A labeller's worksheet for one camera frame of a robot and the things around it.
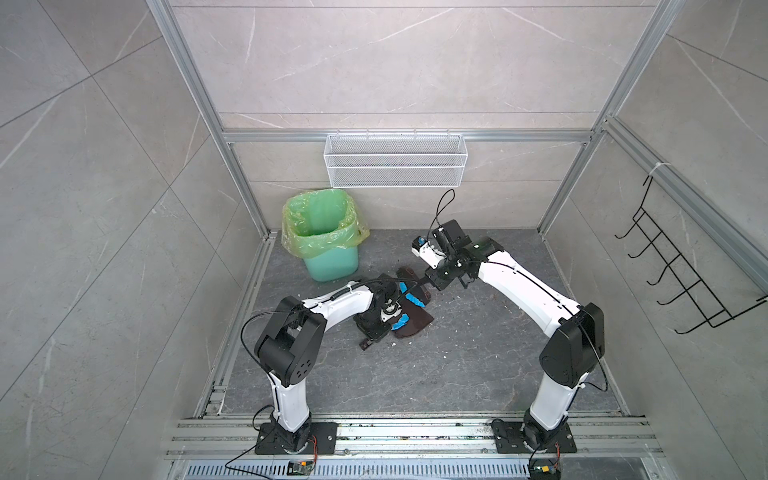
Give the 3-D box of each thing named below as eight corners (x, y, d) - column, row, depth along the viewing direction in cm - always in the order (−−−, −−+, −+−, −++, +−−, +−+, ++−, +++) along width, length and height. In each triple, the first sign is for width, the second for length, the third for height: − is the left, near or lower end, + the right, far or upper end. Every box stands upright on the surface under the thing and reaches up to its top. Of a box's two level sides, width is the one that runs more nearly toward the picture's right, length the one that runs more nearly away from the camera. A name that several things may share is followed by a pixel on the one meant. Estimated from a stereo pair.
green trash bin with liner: (295, 289, 105) (272, 240, 85) (307, 240, 120) (290, 189, 100) (364, 289, 105) (358, 240, 85) (367, 240, 120) (363, 189, 100)
